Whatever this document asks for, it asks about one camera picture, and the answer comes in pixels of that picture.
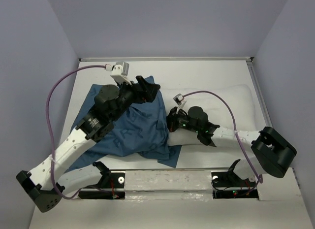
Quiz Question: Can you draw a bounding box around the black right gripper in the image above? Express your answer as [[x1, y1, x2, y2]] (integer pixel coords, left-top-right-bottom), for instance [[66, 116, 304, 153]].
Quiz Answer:
[[157, 106, 200, 133]]

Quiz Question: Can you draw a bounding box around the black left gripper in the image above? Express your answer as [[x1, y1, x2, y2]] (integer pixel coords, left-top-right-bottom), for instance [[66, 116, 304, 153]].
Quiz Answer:
[[112, 76, 161, 121]]

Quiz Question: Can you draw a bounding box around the blue letter-print pillowcase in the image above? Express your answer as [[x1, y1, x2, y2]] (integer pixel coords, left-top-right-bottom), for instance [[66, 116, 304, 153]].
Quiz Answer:
[[66, 75, 182, 174]]

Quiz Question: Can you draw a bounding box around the white pillow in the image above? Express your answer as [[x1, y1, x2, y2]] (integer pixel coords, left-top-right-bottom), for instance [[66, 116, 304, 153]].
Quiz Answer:
[[161, 85, 256, 146]]

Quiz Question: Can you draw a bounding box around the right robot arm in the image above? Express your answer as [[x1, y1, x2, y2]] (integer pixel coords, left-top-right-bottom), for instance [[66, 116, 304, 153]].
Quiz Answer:
[[166, 106, 297, 186]]

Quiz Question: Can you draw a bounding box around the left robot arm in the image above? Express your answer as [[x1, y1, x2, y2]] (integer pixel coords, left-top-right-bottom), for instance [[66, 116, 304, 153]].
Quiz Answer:
[[16, 76, 160, 213]]

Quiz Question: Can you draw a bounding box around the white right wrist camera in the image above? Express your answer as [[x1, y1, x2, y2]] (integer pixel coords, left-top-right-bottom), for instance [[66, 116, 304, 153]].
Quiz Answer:
[[173, 94, 186, 114]]

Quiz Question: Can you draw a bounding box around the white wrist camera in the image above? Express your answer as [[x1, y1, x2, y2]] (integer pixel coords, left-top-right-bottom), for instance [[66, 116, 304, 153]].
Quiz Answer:
[[173, 94, 186, 114], [105, 62, 131, 84]]

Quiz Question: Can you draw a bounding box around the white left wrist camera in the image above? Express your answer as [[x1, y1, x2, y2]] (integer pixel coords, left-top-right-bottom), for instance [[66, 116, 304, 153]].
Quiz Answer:
[[105, 62, 131, 84]]

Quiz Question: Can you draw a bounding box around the aluminium back table rail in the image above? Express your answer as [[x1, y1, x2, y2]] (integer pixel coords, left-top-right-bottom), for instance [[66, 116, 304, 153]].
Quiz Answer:
[[79, 57, 253, 62]]

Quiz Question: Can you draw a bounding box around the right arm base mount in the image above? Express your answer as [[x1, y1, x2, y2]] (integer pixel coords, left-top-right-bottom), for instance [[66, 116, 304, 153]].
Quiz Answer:
[[211, 159, 259, 199]]

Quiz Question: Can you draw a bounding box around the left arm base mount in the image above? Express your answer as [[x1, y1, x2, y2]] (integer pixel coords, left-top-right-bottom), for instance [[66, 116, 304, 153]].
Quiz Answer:
[[78, 162, 125, 200]]

